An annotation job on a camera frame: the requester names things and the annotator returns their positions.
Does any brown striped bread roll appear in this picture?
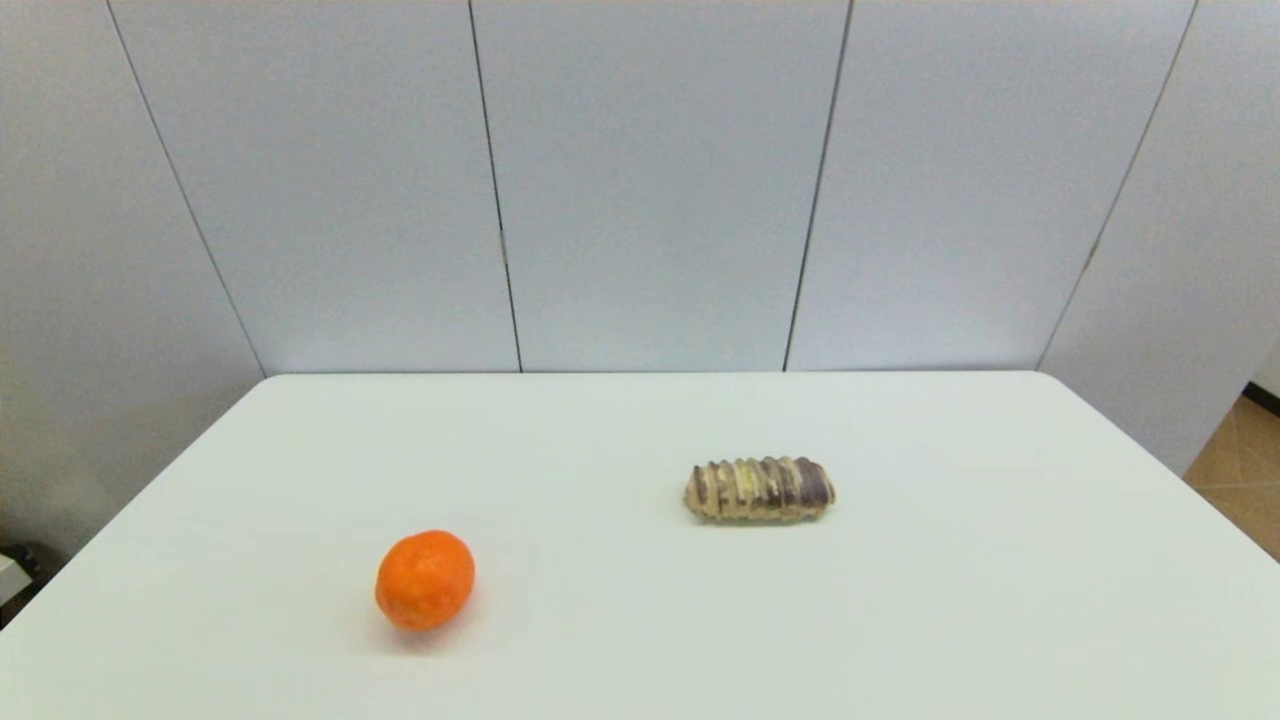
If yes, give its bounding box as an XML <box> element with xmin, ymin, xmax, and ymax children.
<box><xmin>684</xmin><ymin>456</ymin><xmax>837</xmax><ymax>524</ymax></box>

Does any grey floor equipment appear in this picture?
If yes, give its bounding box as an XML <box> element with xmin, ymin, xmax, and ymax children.
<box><xmin>0</xmin><ymin>543</ymin><xmax>47</xmax><ymax>627</ymax></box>

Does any orange mandarin fruit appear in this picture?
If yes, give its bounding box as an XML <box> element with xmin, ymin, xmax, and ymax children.
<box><xmin>375</xmin><ymin>530</ymin><xmax>477</xmax><ymax>633</ymax></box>

